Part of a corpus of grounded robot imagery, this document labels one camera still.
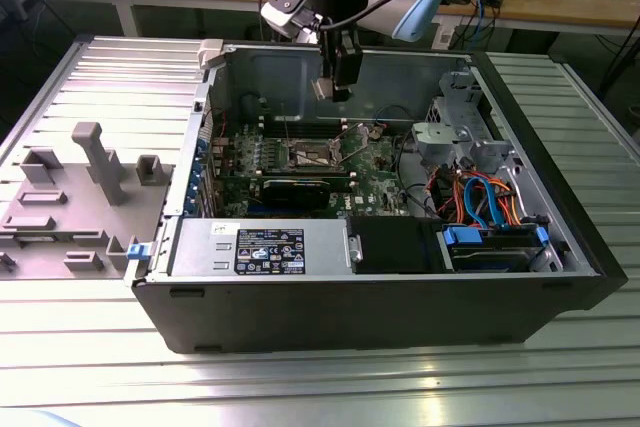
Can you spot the silver green CPU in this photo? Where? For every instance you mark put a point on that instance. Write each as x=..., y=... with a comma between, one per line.
x=322, y=88

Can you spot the black RAM slot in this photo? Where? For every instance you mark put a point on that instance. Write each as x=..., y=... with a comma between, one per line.
x=275, y=126
x=245, y=170
x=275, y=130
x=275, y=122
x=275, y=135
x=245, y=175

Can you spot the CPU socket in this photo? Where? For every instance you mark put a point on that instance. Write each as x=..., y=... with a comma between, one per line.
x=317, y=153

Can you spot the blue expansion slot clip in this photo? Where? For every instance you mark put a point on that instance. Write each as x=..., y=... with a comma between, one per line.
x=192, y=192
x=197, y=168
x=202, y=146
x=189, y=207

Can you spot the white label sheet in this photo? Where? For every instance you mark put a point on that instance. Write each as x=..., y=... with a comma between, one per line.
x=447, y=39

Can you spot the round coin battery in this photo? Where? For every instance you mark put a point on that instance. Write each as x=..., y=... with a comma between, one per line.
x=377, y=135

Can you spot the grey case latch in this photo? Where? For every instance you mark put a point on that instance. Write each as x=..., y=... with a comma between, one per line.
x=210, y=53

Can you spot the silver metal drive cage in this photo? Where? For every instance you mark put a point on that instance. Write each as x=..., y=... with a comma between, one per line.
x=440, y=139

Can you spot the green motherboard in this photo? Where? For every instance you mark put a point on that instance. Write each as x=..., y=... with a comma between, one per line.
x=372, y=189

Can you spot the black graphics card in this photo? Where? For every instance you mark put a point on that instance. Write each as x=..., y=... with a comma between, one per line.
x=295, y=195

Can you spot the black plastic shroud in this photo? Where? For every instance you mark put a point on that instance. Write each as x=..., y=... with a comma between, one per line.
x=395, y=247

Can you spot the hard disk in blue carrier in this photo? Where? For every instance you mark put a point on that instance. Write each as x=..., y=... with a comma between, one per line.
x=467, y=237

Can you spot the silver power supply unit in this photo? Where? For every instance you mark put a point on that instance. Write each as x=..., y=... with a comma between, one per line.
x=200, y=252

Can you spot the black PC case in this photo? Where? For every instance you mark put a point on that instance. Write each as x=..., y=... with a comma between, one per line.
x=350, y=312

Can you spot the blue case latch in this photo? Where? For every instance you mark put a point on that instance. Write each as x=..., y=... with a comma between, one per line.
x=139, y=252

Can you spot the grey parts rack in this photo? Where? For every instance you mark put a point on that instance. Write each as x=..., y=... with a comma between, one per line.
x=75, y=247

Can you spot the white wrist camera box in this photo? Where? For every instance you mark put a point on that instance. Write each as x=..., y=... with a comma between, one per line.
x=280, y=17

